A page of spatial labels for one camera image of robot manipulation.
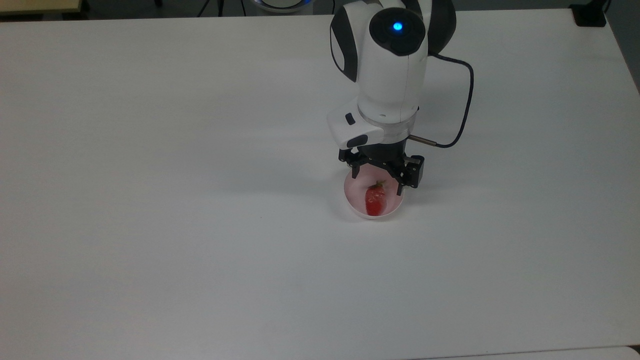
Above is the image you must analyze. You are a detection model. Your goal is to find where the tan wooden board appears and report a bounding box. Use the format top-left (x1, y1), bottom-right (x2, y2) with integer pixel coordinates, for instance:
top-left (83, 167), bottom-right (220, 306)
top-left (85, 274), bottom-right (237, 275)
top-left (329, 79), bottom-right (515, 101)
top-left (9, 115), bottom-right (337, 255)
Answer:
top-left (0, 0), bottom-right (82, 14)

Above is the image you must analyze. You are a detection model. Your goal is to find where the pink plastic bowl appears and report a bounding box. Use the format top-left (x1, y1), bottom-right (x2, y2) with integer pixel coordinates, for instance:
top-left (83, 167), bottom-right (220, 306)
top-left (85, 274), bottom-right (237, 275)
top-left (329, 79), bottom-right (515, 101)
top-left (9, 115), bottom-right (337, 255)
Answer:
top-left (343, 165), bottom-right (405, 221)

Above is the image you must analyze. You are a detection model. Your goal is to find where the red strawberry with green leaves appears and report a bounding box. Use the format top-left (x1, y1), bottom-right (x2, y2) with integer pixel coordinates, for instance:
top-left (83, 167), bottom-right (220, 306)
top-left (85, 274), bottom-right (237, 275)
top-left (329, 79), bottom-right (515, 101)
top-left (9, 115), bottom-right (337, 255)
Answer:
top-left (364, 181), bottom-right (389, 217)

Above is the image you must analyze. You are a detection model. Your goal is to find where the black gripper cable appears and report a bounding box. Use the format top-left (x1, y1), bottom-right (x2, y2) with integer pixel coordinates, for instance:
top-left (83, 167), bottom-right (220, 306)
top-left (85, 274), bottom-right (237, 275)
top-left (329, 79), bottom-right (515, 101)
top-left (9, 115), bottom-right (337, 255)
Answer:
top-left (410, 52), bottom-right (475, 150)

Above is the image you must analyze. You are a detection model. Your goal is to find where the black corner table clamp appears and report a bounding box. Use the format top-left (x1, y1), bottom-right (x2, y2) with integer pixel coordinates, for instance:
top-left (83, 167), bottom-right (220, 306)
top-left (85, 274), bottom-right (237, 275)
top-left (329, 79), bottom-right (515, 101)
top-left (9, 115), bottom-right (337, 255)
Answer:
top-left (570, 0), bottom-right (609, 28)

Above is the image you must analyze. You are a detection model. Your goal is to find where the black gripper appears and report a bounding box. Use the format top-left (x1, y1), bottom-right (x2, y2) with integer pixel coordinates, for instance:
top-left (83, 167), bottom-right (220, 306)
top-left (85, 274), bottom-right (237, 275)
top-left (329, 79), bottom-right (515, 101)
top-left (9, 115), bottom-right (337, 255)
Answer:
top-left (338, 140), bottom-right (426, 197)

